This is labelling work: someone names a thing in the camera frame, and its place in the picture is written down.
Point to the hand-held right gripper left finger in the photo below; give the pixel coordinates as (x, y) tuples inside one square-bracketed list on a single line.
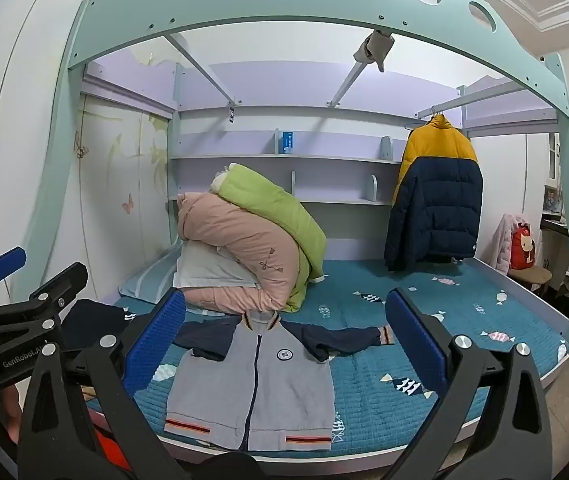
[(154, 345)]

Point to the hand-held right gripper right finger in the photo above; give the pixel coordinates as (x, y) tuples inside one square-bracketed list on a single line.
[(414, 345)]

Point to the grey zip jacket navy sleeves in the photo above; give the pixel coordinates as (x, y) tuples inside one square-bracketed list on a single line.
[(264, 385)]

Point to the clothes hanger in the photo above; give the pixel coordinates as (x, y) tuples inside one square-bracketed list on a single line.
[(414, 123)]

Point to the person's left hand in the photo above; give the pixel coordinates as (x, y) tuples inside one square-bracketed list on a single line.
[(12, 410)]

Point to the navy folded garment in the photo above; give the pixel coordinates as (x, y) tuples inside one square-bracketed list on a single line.
[(92, 321)]

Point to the teal fish print mattress pad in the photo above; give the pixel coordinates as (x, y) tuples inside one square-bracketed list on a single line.
[(359, 305)]

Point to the blue striped pillow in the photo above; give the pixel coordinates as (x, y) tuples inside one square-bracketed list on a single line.
[(149, 275)]

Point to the white pillow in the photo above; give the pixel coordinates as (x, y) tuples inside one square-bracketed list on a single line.
[(204, 265)]

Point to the red cloth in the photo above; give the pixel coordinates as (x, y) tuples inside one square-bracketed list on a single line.
[(109, 452)]

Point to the round wooden stool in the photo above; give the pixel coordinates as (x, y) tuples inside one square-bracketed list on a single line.
[(529, 276)]

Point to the brown outline butterfly sticker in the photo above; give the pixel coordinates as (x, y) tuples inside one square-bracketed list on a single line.
[(81, 149)]

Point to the pink quilt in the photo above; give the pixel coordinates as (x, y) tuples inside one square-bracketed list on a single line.
[(244, 240)]

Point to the red cartoon bag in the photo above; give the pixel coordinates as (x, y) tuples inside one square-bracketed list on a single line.
[(520, 250)]

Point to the yellow and navy puffer jacket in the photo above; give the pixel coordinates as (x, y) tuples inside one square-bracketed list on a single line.
[(439, 195)]

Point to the rounded shelf divider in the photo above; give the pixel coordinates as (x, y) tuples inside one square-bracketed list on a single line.
[(372, 188), (386, 149)]

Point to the green quilt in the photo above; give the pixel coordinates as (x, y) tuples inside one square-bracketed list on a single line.
[(274, 205)]

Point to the hanging tag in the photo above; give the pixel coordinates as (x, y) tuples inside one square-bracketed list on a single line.
[(231, 115)]

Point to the small blue box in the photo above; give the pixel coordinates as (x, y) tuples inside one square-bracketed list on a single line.
[(288, 143)]

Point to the grey cloth on bar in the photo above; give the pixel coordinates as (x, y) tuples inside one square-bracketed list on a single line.
[(372, 50)]

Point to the pink butterfly wall sticker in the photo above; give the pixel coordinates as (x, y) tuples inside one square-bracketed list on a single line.
[(127, 205)]

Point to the green plant wall decal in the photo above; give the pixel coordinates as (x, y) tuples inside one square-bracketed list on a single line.
[(157, 160)]

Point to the purple wall shelf unit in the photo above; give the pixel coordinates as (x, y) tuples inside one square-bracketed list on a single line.
[(339, 182)]

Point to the teal bunk bed frame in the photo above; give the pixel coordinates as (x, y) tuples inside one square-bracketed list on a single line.
[(264, 5)]

